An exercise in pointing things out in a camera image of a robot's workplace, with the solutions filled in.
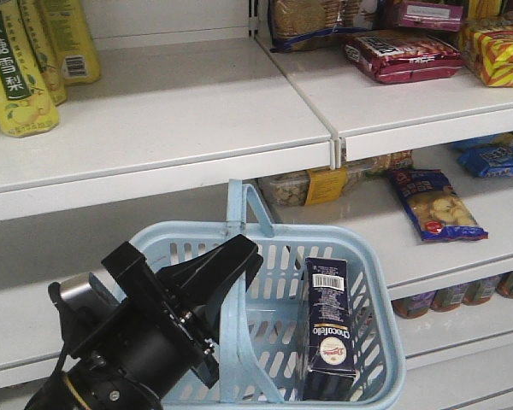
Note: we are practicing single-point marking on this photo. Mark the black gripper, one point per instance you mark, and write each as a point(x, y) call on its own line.
point(164, 327)

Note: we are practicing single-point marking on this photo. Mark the light blue plastic basket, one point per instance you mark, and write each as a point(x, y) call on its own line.
point(257, 350)

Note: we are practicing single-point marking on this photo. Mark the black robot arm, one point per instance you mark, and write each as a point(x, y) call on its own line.
point(75, 324)

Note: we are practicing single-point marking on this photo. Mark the dark blue cookie box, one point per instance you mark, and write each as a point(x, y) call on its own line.
point(326, 368)

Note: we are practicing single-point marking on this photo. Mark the white store shelving unit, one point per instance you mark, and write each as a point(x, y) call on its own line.
point(190, 97)

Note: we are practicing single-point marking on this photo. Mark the blue cracker bag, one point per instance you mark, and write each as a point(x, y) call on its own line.
point(433, 206)

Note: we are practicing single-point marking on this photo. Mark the yellow pear drink bottle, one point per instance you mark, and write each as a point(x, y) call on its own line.
point(26, 106)

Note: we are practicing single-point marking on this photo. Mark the maroon snack packet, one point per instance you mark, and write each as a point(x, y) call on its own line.
point(396, 57)

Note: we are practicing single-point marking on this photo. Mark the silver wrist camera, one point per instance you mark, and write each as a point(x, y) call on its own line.
point(77, 291)

